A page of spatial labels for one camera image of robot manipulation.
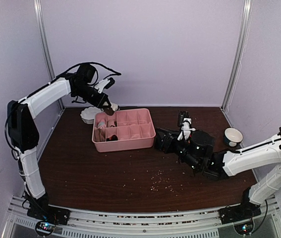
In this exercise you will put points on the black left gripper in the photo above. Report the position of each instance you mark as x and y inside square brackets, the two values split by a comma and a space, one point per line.
[99, 103]

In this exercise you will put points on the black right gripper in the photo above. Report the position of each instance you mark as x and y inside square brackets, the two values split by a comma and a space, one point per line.
[167, 146]

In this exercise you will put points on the beige brown striped sock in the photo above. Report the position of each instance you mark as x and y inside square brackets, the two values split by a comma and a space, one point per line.
[110, 110]

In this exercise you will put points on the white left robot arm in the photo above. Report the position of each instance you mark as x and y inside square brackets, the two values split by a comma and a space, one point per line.
[21, 132]

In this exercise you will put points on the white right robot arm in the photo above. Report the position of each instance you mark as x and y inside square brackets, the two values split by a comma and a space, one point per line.
[260, 154]

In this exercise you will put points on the white scalloped ceramic bowl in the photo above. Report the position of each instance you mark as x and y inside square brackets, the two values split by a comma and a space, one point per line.
[88, 114]

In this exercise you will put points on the white dark blue cup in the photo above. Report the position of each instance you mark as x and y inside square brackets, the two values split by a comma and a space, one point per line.
[232, 137]

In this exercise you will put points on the pink and mint rolled sock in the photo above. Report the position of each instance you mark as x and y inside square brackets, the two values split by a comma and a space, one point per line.
[102, 124]

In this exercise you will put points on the beige rolled sock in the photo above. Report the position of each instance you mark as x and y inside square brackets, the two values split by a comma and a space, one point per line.
[112, 123]

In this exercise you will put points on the black sock in tray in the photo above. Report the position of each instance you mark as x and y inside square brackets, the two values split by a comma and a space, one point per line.
[112, 138]

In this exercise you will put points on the pink divided organizer tray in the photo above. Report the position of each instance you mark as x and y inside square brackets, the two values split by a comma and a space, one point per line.
[135, 130]

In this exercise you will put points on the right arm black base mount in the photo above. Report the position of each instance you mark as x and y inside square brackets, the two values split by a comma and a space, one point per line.
[243, 211]

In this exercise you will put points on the left aluminium frame post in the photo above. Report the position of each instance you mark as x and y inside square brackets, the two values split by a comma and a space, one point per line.
[43, 36]

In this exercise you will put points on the aluminium frame post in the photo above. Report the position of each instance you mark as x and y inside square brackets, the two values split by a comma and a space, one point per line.
[43, 36]
[241, 43]

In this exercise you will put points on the right aluminium frame post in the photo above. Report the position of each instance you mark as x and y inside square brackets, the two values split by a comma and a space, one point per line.
[241, 43]

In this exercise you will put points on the front aluminium rail base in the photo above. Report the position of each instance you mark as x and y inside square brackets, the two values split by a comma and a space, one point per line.
[203, 223]

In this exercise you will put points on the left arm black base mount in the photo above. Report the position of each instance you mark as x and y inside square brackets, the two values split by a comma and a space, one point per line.
[41, 210]

